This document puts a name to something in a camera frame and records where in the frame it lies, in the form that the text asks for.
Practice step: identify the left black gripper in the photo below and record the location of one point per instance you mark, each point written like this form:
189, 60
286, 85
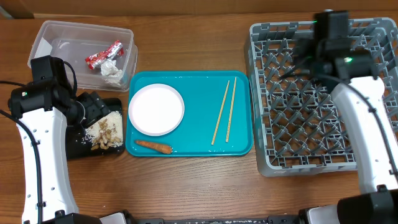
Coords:
96, 107

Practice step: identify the foil ball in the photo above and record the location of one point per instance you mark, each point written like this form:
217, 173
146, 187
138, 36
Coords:
112, 75

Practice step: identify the red foil snack wrapper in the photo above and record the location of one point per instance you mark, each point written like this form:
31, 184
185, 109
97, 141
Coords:
114, 50

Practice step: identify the white round plate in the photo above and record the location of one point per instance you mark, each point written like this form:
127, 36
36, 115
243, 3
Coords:
156, 109

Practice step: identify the orange carrot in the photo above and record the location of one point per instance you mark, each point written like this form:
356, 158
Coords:
162, 148

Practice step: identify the wooden chopstick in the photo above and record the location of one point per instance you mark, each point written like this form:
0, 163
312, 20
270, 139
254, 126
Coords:
220, 113
231, 110

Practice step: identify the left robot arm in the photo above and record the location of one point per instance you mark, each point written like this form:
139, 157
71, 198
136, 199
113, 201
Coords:
43, 110

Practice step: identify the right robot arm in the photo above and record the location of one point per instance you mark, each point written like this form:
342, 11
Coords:
363, 124

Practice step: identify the grey dishwasher rack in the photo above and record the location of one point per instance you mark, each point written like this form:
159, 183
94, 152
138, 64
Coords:
291, 65

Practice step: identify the food scraps peanuts rice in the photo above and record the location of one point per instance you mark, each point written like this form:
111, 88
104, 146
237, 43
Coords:
106, 133

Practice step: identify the clear plastic bin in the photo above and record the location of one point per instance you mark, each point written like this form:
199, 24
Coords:
74, 42

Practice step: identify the teal serving tray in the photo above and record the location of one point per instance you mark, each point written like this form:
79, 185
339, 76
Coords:
202, 92

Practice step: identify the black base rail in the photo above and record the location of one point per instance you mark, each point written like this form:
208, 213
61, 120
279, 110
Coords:
217, 220

